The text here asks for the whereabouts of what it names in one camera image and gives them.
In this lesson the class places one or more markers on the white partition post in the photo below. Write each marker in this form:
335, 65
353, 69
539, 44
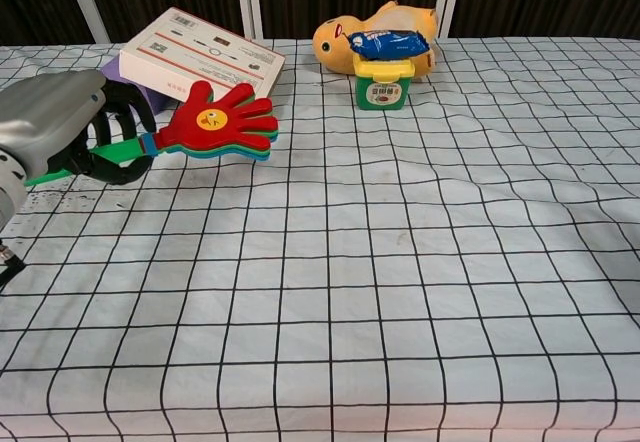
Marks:
87, 7
248, 2
448, 2

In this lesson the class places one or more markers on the white checkered tablecloth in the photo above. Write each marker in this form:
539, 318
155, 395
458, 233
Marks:
375, 262

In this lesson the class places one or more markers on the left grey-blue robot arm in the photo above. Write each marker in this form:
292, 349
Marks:
9, 192

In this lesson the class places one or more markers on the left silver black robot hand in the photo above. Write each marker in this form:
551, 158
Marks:
45, 112

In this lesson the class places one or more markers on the blue cookie packet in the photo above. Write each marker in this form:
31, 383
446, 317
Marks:
390, 43

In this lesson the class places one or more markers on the green container yellow lid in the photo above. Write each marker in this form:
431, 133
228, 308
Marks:
382, 89

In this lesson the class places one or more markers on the yellow plush toy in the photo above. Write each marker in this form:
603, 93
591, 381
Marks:
335, 47

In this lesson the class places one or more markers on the white cardboard product box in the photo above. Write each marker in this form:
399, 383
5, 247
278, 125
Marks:
200, 52

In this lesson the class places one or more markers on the purple block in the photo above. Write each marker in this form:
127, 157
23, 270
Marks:
152, 99

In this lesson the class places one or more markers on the red hand clapper toy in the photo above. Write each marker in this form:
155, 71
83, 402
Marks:
220, 122

